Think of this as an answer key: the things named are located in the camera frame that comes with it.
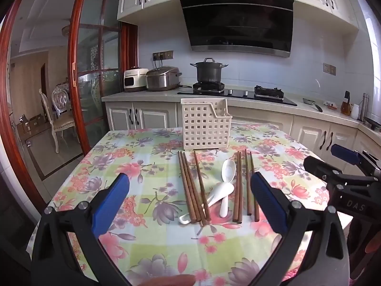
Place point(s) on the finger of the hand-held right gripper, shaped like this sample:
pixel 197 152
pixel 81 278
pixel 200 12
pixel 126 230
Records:
pixel 321 169
pixel 343 155

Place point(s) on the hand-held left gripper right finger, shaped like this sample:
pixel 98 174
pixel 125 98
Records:
pixel 268 202

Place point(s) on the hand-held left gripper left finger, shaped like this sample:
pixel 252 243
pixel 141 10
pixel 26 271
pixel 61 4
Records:
pixel 110 205

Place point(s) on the brown wooden chopstick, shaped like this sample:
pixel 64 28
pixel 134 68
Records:
pixel 240 187
pixel 202 186
pixel 190 187
pixel 236 187
pixel 185 187
pixel 255 208
pixel 247 181
pixel 194 189

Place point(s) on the white ceramic soup spoon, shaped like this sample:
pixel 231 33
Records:
pixel 229 169
pixel 220 192

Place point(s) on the white plastic utensil basket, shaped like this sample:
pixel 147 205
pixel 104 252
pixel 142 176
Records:
pixel 205 131

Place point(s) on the person's right hand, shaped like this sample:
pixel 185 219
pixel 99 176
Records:
pixel 373 243

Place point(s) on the person's left hand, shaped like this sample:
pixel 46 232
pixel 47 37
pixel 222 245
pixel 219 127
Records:
pixel 172 280

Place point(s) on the floral tablecloth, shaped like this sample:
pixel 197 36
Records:
pixel 148 184

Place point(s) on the amber bottle with black cap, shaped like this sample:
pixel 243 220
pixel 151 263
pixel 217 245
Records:
pixel 346 107

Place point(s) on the small red white dish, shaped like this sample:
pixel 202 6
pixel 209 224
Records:
pixel 331 105

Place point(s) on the steel thermos flask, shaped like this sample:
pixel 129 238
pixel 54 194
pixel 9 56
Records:
pixel 364 107

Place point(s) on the white carved dining chair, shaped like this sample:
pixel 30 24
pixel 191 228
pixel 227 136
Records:
pixel 61 98
pixel 64 123

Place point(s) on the white base cabinets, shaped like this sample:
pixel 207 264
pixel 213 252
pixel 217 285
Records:
pixel 148 116

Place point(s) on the pile of cardboard boxes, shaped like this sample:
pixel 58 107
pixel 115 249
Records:
pixel 32 125

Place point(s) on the black glass gas cooktop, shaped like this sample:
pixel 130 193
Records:
pixel 238 93

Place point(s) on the white small cooker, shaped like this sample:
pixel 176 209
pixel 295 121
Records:
pixel 134 80

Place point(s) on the steel rice cooker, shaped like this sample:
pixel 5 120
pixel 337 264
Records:
pixel 162 80

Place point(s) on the dark grey stock pot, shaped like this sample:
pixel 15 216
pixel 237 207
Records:
pixel 208 73

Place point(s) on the red wooden sliding glass door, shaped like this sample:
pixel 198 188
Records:
pixel 74 65

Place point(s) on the black range hood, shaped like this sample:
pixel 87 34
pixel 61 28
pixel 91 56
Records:
pixel 238 20

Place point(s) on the small gold wall outlet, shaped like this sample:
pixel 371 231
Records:
pixel 329 68

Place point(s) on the red wooden door frame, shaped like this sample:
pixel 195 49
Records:
pixel 12 125

